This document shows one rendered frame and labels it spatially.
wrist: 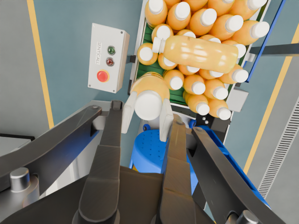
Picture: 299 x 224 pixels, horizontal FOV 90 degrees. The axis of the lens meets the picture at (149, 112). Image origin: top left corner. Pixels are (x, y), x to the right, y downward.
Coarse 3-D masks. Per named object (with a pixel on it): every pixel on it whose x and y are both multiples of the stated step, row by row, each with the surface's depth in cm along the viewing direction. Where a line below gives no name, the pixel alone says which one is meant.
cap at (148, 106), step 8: (144, 96) 20; (152, 96) 20; (136, 104) 21; (144, 104) 21; (152, 104) 21; (160, 104) 21; (136, 112) 21; (144, 112) 21; (152, 112) 21; (160, 112) 21
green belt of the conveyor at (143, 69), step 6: (150, 30) 62; (144, 36) 63; (150, 36) 63; (144, 42) 64; (150, 42) 64; (156, 60) 67; (138, 66) 68; (144, 66) 68; (150, 66) 73; (156, 66) 67; (138, 72) 69; (144, 72) 69; (162, 72) 68; (174, 90) 71; (180, 90) 71; (174, 96) 72; (180, 96) 72; (180, 102) 73
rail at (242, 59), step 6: (270, 0) 51; (264, 6) 52; (264, 12) 52; (258, 18) 54; (246, 48) 57; (246, 54) 57; (240, 60) 59; (234, 84) 61; (228, 90) 64; (228, 96) 63
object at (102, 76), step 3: (99, 72) 49; (102, 72) 49; (105, 72) 49; (99, 75) 49; (102, 75) 49; (105, 75) 49; (99, 78) 49; (102, 78) 49; (105, 78) 49; (102, 81) 50
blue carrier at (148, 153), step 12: (144, 132) 65; (156, 132) 68; (144, 144) 57; (156, 144) 59; (132, 156) 58; (144, 156) 50; (156, 156) 52; (144, 168) 50; (156, 168) 47; (192, 168) 50; (192, 180) 50; (192, 192) 55
